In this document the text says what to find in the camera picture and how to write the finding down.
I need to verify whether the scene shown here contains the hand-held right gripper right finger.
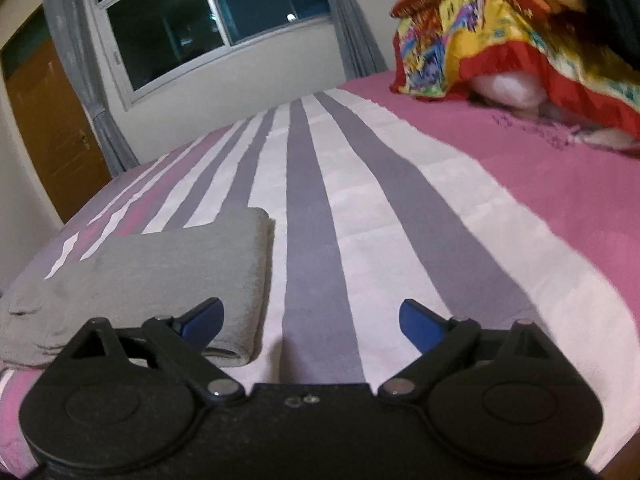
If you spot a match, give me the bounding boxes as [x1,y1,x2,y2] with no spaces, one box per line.
[377,298,557,404]

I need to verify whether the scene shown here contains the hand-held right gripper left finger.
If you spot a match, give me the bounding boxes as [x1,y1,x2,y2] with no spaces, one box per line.
[64,297,247,406]

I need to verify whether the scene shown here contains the grey pants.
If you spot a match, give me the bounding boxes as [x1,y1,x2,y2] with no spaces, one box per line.
[0,207,277,370]

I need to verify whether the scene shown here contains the bed with striped pink sheet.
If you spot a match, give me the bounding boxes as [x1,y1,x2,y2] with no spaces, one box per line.
[0,68,640,480]

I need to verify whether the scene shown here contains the brown wooden door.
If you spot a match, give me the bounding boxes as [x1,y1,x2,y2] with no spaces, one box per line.
[0,6,114,225]

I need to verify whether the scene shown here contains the grey curtain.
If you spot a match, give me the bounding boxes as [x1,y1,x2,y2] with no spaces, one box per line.
[39,0,142,177]
[299,0,390,82]

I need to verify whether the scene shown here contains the colourful red-edged quilt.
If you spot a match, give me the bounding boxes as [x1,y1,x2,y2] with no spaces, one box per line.
[389,0,640,142]

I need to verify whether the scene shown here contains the sliding glass window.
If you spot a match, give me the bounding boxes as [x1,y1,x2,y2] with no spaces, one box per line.
[86,0,335,110]

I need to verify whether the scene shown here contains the black garment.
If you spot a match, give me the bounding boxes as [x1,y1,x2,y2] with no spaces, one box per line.
[576,0,640,70]

